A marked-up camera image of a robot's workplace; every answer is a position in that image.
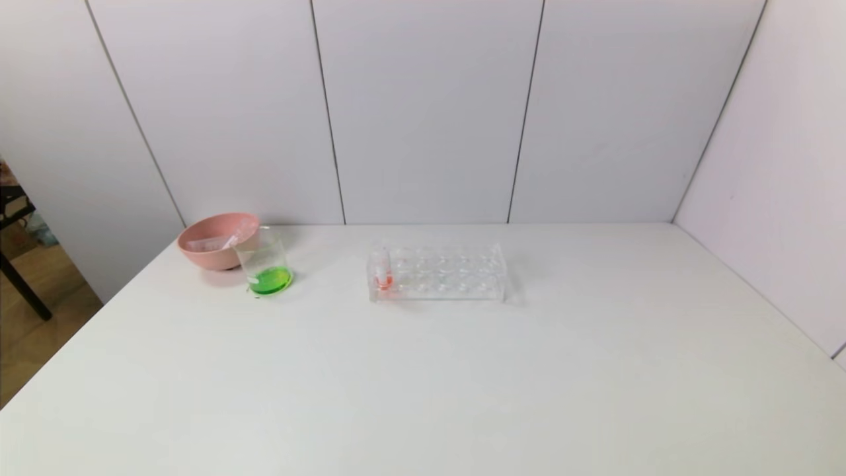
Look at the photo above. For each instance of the pale teal background object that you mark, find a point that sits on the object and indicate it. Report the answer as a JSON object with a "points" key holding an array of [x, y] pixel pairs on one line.
{"points": [[41, 231]]}

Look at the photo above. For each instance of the clear acrylic test tube rack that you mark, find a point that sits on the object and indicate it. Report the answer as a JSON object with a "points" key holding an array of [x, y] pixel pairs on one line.
{"points": [[449, 274]]}

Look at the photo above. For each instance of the test tube with yellow pigment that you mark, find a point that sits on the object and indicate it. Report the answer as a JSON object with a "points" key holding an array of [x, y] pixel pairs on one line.
{"points": [[205, 245]]}

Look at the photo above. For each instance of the clear glass beaker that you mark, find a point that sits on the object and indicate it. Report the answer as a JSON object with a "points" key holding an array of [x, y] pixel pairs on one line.
{"points": [[269, 281]]}

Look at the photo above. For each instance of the test tube with red pigment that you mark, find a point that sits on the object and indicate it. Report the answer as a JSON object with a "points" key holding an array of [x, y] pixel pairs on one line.
{"points": [[384, 279]]}

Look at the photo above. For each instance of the test tube with blue pigment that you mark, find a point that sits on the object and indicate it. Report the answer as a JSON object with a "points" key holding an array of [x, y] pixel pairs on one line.
{"points": [[236, 237]]}

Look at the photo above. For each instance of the black background stand frame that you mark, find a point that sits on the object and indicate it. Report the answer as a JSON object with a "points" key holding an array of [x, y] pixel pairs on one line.
{"points": [[23, 284]]}

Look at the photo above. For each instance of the pink plastic bowl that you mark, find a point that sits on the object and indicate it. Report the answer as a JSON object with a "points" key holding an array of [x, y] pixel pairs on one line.
{"points": [[211, 258]]}

